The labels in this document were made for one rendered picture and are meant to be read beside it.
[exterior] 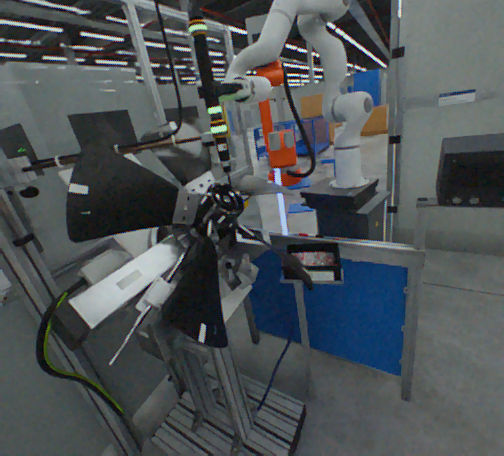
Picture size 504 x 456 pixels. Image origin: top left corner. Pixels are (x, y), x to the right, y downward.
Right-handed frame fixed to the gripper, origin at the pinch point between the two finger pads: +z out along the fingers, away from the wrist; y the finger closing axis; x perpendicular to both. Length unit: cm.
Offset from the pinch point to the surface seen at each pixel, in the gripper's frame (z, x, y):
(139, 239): 21.2, -38.4, 23.0
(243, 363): -20, -150, 33
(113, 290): 40, -39, 7
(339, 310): -36, -104, -23
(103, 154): 29.3, -10.7, 10.5
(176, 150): 4.0, -14.6, 15.0
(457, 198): -30, -42, -62
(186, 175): 7.1, -22.0, 10.2
